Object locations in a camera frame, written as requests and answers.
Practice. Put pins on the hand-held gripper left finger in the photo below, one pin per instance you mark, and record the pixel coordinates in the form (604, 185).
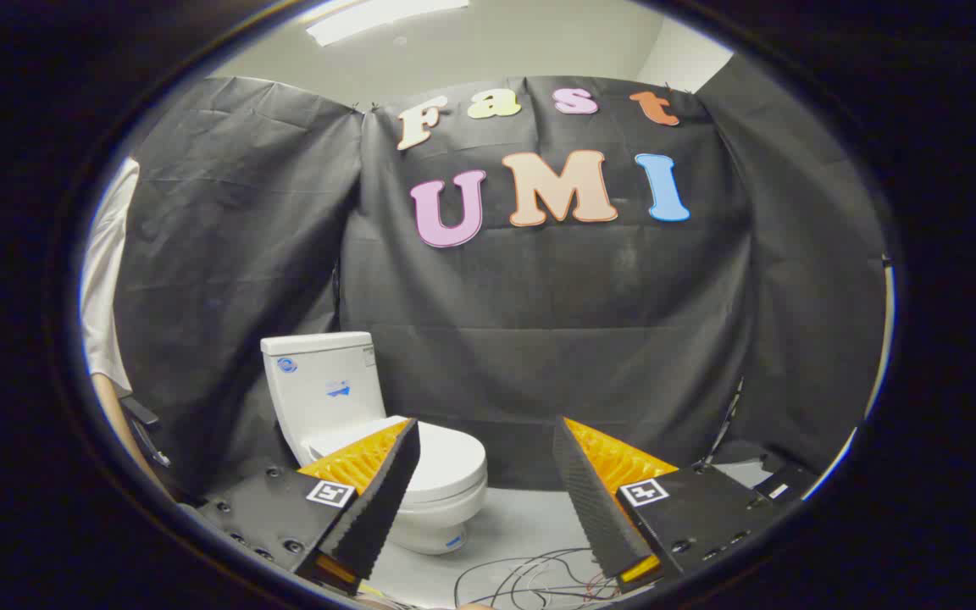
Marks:
(382, 500)

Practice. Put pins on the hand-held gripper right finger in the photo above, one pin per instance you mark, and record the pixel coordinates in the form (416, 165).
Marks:
(590, 500)

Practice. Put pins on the white toilet lid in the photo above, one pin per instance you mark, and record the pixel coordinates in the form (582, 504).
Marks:
(447, 462)

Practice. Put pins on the white toilet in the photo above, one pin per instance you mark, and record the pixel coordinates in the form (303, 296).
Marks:
(327, 390)

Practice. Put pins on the black box with white label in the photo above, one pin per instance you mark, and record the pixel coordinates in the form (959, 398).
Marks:
(784, 485)

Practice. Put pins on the black backdrop cloth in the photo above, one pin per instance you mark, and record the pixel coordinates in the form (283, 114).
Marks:
(539, 296)

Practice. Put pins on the person's white shirt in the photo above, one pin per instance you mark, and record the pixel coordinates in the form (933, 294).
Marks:
(105, 280)

